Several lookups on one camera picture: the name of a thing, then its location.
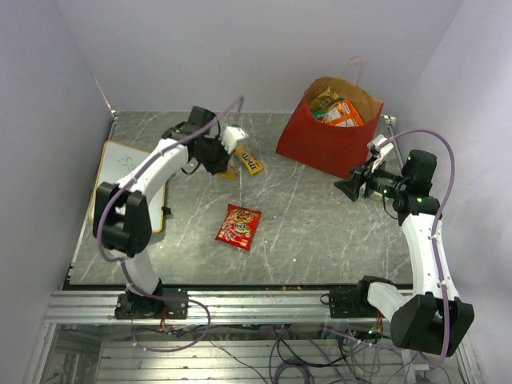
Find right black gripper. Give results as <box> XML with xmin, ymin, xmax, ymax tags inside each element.
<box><xmin>334</xmin><ymin>155</ymin><xmax>407</xmax><ymax>201</ymax></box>

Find orange Fox's candy bag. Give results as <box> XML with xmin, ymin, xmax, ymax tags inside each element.
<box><xmin>217</xmin><ymin>166</ymin><xmax>238</xmax><ymax>180</ymax></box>

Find yellow M&M's bag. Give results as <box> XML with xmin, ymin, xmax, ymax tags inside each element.
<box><xmin>235</xmin><ymin>144</ymin><xmax>264</xmax><ymax>175</ymax></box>

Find red paper bag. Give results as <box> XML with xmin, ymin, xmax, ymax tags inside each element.
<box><xmin>276</xmin><ymin>77</ymin><xmax>384</xmax><ymax>178</ymax></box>

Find orange snack packet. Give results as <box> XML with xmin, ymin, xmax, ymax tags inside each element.
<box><xmin>321</xmin><ymin>99</ymin><xmax>364</xmax><ymax>127</ymax></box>

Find small red snack packet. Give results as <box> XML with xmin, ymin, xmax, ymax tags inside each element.
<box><xmin>215</xmin><ymin>204</ymin><xmax>262</xmax><ymax>251</ymax></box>

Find brown snack pouch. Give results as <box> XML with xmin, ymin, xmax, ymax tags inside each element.
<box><xmin>308</xmin><ymin>86</ymin><xmax>343</xmax><ymax>113</ymax></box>

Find teal Fox's candy bag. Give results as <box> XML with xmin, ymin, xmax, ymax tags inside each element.
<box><xmin>312</xmin><ymin>110</ymin><xmax>326</xmax><ymax>121</ymax></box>

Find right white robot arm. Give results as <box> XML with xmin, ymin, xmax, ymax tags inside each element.
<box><xmin>334</xmin><ymin>148</ymin><xmax>474</xmax><ymax>357</ymax></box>

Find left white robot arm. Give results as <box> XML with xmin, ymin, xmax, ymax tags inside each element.
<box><xmin>93</xmin><ymin>106</ymin><xmax>239</xmax><ymax>319</ymax></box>

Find small white box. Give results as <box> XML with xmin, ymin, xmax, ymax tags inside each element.
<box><xmin>360</xmin><ymin>186</ymin><xmax>386</xmax><ymax>202</ymax></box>

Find small whiteboard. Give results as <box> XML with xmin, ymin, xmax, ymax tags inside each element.
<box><xmin>88</xmin><ymin>140</ymin><xmax>166</xmax><ymax>233</ymax></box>

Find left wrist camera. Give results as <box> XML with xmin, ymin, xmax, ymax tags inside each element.
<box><xmin>220</xmin><ymin>126</ymin><xmax>249</xmax><ymax>154</ymax></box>

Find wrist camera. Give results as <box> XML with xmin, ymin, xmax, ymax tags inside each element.
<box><xmin>220</xmin><ymin>126</ymin><xmax>249</xmax><ymax>154</ymax></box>
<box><xmin>367</xmin><ymin>134</ymin><xmax>394</xmax><ymax>172</ymax></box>

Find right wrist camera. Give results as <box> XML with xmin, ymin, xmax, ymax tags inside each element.
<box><xmin>367</xmin><ymin>134</ymin><xmax>394</xmax><ymax>172</ymax></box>

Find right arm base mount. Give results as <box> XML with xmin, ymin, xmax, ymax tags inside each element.
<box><xmin>319</xmin><ymin>286</ymin><xmax>376</xmax><ymax>319</ymax></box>

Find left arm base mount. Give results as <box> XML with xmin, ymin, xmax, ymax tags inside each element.
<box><xmin>114</xmin><ymin>289</ymin><xmax>189</xmax><ymax>320</ymax></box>

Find loose cables under table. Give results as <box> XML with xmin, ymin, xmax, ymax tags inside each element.
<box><xmin>131</xmin><ymin>306</ymin><xmax>437</xmax><ymax>384</ymax></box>

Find aluminium rail frame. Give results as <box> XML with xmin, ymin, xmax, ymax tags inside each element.
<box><xmin>25</xmin><ymin>286</ymin><xmax>483</xmax><ymax>383</ymax></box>

